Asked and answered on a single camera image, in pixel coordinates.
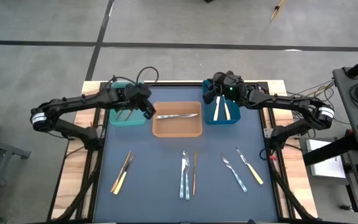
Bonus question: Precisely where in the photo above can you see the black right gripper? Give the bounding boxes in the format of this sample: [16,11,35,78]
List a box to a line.
[203,72,249,105]

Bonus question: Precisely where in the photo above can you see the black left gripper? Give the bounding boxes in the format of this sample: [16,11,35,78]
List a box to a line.
[114,83,157,121]

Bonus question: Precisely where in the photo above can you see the teal plastic bin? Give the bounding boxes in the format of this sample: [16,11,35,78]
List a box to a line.
[109,80,147,128]

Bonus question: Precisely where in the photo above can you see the blue plastic bin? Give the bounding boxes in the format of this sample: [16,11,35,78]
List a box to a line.
[202,79,242,126]

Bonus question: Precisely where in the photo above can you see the orange plastic bin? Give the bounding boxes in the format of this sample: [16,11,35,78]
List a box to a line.
[152,101,204,138]

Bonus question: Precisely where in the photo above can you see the yellow stick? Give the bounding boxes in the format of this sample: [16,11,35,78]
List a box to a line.
[270,0,286,22]

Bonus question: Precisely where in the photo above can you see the blue-grey table mat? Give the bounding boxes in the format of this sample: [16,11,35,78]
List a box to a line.
[93,85,279,222]

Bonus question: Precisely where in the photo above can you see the thick black bar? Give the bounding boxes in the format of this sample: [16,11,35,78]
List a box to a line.
[302,129,358,167]

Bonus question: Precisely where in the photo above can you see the white sheet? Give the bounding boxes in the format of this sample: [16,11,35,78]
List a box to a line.
[305,138,347,180]

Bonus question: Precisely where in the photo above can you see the grey cart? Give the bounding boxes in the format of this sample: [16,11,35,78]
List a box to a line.
[332,63,358,153]

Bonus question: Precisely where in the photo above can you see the grey desk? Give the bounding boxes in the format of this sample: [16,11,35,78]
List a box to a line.
[0,133,32,224]

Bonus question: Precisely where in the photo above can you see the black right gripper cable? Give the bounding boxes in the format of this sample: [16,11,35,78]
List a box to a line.
[211,70,250,105]

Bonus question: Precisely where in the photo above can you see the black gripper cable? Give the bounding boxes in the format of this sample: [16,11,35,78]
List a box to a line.
[110,65,160,86]
[211,70,250,105]

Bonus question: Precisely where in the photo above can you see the black aluminium table frame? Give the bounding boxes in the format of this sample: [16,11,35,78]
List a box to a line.
[47,73,320,224]

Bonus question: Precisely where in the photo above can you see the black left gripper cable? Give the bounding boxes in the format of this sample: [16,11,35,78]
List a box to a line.
[110,65,160,86]

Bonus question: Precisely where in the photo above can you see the loose wires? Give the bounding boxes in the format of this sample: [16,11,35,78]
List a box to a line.
[286,79,337,108]

